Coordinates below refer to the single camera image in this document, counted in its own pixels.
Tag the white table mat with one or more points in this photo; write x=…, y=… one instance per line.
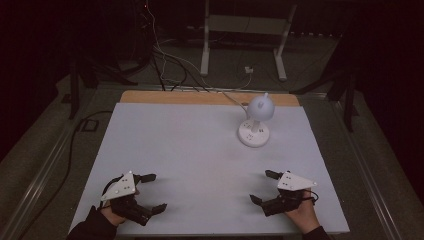
x=186, y=160

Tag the aluminium frame rail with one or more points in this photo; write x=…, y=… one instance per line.
x=40, y=180
x=363, y=173

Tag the person's right hand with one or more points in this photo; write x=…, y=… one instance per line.
x=306, y=216

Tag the black square bracket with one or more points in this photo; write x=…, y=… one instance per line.
x=81, y=126

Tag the black metal stand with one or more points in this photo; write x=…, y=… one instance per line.
x=74, y=93
x=349, y=106

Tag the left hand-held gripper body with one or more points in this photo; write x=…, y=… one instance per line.
x=121, y=186

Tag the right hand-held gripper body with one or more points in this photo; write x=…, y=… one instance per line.
x=293, y=181

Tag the person's left hand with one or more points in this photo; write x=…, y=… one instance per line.
x=113, y=218

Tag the white metal stand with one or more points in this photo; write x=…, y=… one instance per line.
x=205, y=50

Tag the white plug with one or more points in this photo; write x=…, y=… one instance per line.
x=249, y=70

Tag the white desk lamp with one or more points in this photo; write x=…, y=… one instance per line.
x=260, y=108

